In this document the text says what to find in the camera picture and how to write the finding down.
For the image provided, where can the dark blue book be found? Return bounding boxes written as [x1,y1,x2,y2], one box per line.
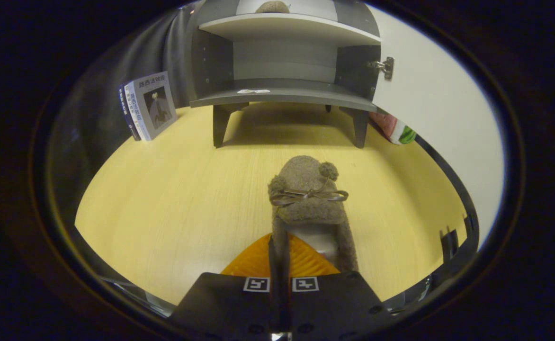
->
[118,84,142,142]

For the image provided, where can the black backdrop cloth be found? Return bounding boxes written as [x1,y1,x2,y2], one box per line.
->
[45,7,197,228]

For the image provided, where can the white shoe cabinet door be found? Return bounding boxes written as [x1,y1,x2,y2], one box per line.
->
[365,4,505,289]

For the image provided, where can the brown fuzzy shoe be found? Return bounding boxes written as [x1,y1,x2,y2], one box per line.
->
[267,155,359,273]
[255,0,291,14]

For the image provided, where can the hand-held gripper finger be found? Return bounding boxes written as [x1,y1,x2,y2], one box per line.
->
[169,234,283,341]
[281,234,394,341]

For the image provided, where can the watermelon print pouch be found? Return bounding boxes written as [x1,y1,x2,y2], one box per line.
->
[370,110,418,145]

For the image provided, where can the blue and white book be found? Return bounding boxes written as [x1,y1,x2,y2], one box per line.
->
[123,83,144,141]

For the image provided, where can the silver door hinge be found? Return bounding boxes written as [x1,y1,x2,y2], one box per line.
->
[367,57,395,80]

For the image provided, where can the grey shoe cabinet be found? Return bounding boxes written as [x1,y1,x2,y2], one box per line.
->
[185,0,382,148]

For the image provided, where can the grey portrait cover book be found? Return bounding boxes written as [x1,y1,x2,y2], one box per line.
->
[133,71,179,142]

